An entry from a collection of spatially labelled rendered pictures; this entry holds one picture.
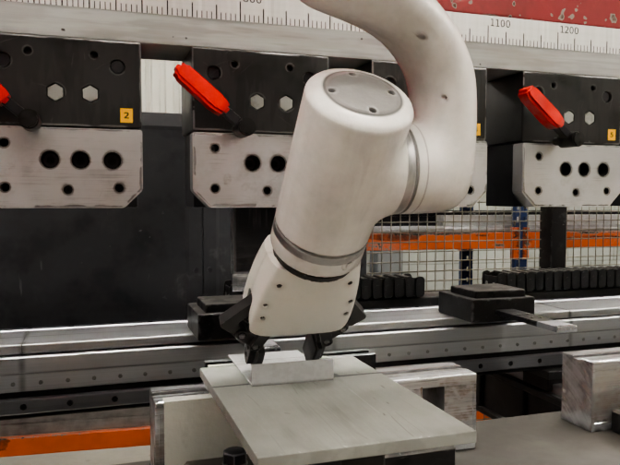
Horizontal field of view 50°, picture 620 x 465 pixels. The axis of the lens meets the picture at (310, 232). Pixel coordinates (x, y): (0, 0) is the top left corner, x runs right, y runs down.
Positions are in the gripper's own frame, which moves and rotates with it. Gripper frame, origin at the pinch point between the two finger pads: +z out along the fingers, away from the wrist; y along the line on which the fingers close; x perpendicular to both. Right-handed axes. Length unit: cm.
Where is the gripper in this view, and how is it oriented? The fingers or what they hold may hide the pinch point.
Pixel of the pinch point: (284, 351)
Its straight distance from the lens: 70.5
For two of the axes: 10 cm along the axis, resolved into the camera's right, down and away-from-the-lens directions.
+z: -2.1, 7.2, 6.6
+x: 2.4, 6.9, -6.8
